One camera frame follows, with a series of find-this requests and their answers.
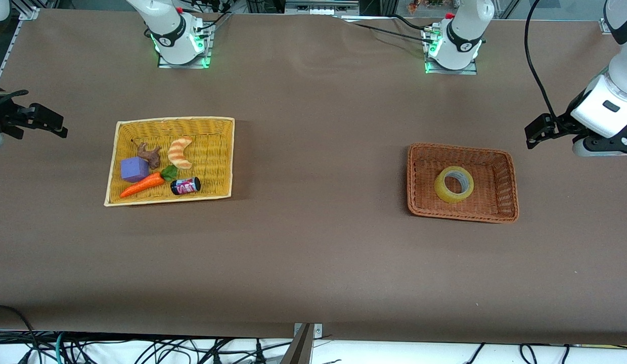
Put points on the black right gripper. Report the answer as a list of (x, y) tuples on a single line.
[(4, 115)]

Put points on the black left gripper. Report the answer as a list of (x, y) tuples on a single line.
[(564, 125)]

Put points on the clear yellowish tape roll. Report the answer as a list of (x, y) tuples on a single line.
[(445, 194)]

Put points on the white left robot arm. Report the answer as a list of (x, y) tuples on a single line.
[(460, 30)]

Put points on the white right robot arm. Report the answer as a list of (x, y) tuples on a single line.
[(169, 30)]

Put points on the brown wicker basket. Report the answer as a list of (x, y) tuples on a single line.
[(490, 202)]

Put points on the purple foam cube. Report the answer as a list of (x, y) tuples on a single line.
[(134, 169)]

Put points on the brown toy figure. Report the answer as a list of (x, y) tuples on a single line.
[(152, 156)]

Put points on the orange toy carrot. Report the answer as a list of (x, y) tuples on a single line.
[(141, 186)]

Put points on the striped toy croissant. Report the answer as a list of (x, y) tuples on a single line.
[(179, 153)]

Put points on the black soda can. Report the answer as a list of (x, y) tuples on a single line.
[(185, 186)]

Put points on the yellow wicker tray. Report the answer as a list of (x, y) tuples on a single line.
[(212, 172)]

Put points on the grey metal equipment box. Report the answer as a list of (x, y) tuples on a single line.
[(321, 7)]

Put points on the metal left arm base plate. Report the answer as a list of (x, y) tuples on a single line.
[(452, 71)]

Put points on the aluminium frame profile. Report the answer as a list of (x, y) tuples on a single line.
[(29, 14), (603, 25)]

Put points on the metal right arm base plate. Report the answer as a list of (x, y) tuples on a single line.
[(184, 65)]

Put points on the metal table edge bracket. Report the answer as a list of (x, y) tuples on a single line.
[(303, 349)]

